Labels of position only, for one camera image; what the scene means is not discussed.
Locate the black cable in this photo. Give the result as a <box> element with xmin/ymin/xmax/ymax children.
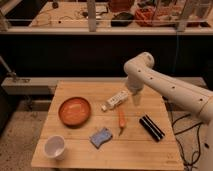
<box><xmin>171</xmin><ymin>113</ymin><xmax>204</xmax><ymax>171</ymax></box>

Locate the metal clamp rod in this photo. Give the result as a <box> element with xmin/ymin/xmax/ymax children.
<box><xmin>0</xmin><ymin>55</ymin><xmax>30</xmax><ymax>84</ymax></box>

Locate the orange crate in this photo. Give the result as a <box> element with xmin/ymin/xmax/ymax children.
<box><xmin>134</xmin><ymin>6</ymin><xmax>176</xmax><ymax>27</ymax></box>

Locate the orange ceramic bowl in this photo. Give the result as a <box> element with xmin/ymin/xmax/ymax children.
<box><xmin>58</xmin><ymin>97</ymin><xmax>91</xmax><ymax>126</ymax></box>

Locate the white plastic bottle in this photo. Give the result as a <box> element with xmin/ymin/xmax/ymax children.
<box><xmin>101</xmin><ymin>91</ymin><xmax>128</xmax><ymax>112</ymax></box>

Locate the grey metal rail beam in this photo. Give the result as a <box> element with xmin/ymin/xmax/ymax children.
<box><xmin>1</xmin><ymin>76</ymin><xmax>208</xmax><ymax>97</ymax></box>

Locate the black tray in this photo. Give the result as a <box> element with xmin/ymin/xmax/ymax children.
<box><xmin>111</xmin><ymin>12</ymin><xmax>134</xmax><ymax>27</ymax></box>

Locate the vertical white post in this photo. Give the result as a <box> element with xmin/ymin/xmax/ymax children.
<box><xmin>87</xmin><ymin>0</ymin><xmax>96</xmax><ymax>32</ymax></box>

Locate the white cup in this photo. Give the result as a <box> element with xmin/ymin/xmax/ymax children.
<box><xmin>44</xmin><ymin>135</ymin><xmax>66</xmax><ymax>160</ymax></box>

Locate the wooden table board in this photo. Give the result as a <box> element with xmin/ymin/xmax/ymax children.
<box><xmin>31</xmin><ymin>82</ymin><xmax>184</xmax><ymax>171</ymax></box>

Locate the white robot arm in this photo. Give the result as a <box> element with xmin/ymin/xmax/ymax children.
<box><xmin>124</xmin><ymin>52</ymin><xmax>213</xmax><ymax>171</ymax></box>

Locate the black rectangular block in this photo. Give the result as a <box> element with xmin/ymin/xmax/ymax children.
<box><xmin>139</xmin><ymin>115</ymin><xmax>165</xmax><ymax>142</ymax></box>

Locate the orange carrot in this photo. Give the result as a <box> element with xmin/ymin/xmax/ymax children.
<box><xmin>118</xmin><ymin>107</ymin><xmax>126</xmax><ymax>136</ymax></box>

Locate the blue sponge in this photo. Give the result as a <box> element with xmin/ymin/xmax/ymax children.
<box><xmin>90</xmin><ymin>128</ymin><xmax>113</xmax><ymax>149</ymax></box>

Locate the background workbench shelf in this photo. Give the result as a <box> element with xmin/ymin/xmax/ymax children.
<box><xmin>0</xmin><ymin>0</ymin><xmax>213</xmax><ymax>36</ymax></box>

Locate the right slanted white post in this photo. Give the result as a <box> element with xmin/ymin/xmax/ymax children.
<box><xmin>176</xmin><ymin>0</ymin><xmax>197</xmax><ymax>32</ymax></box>

